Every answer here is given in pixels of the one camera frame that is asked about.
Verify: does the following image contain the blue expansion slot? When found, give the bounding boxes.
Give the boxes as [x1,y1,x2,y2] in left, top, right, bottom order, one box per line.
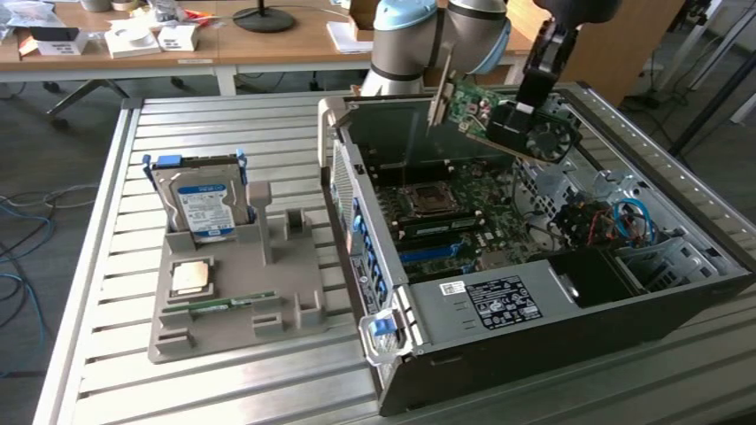
[399,244,463,266]

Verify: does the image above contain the coloured wire bundle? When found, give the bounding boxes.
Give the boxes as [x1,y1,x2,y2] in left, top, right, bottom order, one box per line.
[560,201,616,249]

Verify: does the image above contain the green RAM stick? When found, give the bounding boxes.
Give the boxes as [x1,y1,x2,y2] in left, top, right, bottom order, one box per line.
[162,290,279,316]

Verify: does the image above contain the white box under tape roll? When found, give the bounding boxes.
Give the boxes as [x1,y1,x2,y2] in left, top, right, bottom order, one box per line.
[104,24,162,59]

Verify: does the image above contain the blue floor cable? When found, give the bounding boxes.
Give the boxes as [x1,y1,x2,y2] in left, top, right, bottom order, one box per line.
[0,194,58,377]

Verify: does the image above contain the green motherboard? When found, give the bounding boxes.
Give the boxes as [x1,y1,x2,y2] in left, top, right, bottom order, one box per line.
[354,150,556,284]

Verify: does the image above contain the grey power supply unit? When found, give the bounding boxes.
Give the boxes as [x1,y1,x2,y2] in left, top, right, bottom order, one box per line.
[407,250,648,351]

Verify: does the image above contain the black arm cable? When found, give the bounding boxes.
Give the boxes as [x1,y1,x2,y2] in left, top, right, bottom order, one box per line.
[430,11,454,74]

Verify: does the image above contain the RAM stick with white label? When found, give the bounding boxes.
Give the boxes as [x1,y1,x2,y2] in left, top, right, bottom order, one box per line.
[402,215,482,236]

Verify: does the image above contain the wooden cabinet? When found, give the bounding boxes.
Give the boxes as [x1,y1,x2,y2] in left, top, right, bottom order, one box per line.
[507,0,687,107]

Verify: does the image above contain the black slanted stand pole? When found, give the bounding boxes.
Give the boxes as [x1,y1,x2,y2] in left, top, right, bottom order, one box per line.
[670,0,756,156]

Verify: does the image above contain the blue disk wire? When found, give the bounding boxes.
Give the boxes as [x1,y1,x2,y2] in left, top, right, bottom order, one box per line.
[614,198,658,247]

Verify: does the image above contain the white box black lid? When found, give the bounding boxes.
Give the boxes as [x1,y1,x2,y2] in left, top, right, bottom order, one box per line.
[28,26,90,57]

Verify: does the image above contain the hard disk in blue caddy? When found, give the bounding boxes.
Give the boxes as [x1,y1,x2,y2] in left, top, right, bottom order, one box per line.
[142,149,256,243]

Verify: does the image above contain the open black PC case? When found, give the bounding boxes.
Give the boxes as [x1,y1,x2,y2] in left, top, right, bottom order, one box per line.
[316,81,756,417]

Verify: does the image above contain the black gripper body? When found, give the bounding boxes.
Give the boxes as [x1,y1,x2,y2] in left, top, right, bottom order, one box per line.
[534,0,626,27]

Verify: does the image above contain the graphics card black fan shroud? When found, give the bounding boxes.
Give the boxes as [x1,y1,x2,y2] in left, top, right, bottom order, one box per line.
[426,70,586,166]

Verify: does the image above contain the silver CPU chip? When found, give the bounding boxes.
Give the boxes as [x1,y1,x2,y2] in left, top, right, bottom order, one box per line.
[170,261,214,298]

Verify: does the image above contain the grey floor cable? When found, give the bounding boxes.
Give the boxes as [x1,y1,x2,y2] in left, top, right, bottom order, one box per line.
[0,183,99,209]

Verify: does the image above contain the wooden desk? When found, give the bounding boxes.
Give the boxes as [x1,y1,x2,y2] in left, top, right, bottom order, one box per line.
[215,0,536,97]
[0,0,238,129]

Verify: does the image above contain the metal CPU socket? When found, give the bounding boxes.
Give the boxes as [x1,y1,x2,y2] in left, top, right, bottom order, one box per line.
[396,183,460,219]

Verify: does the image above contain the silver disk bay cage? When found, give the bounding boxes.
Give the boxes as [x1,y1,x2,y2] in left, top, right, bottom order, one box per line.
[512,92,734,289]

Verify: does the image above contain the white tape roll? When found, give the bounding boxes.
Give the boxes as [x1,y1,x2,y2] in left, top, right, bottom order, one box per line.
[111,26,150,48]

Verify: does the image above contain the grey plastic parts rack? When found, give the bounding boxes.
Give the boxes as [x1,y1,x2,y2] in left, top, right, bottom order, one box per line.
[146,180,332,365]

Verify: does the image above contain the white paper stack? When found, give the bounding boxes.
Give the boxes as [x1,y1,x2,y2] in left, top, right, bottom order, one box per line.
[327,20,375,54]

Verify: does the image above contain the white box with label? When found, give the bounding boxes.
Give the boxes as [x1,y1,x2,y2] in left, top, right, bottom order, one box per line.
[158,24,200,52]

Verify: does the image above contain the blue case release latch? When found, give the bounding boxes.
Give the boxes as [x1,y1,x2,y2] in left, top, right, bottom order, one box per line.
[367,309,396,342]

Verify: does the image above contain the black round lamp base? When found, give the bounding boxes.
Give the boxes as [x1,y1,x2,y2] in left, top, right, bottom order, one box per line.
[232,0,296,35]

